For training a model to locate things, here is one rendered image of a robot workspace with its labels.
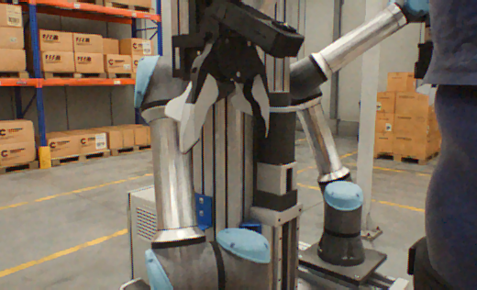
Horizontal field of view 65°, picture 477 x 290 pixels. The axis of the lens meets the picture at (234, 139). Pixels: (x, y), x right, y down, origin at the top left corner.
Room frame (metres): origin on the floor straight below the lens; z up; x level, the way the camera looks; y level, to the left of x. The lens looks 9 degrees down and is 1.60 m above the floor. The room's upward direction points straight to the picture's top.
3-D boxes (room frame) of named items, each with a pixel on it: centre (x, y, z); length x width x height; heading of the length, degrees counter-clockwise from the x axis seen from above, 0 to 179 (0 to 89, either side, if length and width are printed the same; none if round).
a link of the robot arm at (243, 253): (0.78, -0.01, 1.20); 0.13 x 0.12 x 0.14; 109
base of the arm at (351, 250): (1.15, -0.35, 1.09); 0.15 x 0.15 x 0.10
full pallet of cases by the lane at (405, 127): (7.73, -3.60, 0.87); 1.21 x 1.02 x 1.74; 139
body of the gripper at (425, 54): (1.24, -0.64, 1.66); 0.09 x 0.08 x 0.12; 49
